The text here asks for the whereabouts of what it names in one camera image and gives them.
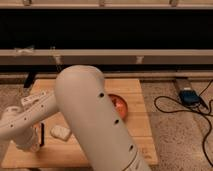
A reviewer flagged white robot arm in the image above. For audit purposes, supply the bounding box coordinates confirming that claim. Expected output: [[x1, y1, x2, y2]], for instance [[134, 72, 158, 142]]
[[0, 65, 151, 171]]

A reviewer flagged clear plastic wrapped block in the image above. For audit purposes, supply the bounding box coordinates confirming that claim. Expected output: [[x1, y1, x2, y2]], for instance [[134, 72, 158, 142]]
[[50, 125, 71, 141]]

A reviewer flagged black cable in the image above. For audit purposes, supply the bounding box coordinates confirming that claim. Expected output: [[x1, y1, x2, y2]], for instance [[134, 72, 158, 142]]
[[153, 79, 213, 168]]

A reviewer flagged wooden shelf rail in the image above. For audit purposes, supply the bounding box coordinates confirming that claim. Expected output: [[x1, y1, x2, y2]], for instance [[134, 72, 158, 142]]
[[0, 49, 213, 66]]

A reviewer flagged blue power adapter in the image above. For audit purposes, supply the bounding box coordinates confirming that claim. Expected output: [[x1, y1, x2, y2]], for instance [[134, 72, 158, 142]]
[[179, 89, 200, 106]]

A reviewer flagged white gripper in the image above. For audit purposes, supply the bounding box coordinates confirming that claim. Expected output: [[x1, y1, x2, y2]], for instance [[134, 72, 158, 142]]
[[13, 128, 40, 152]]

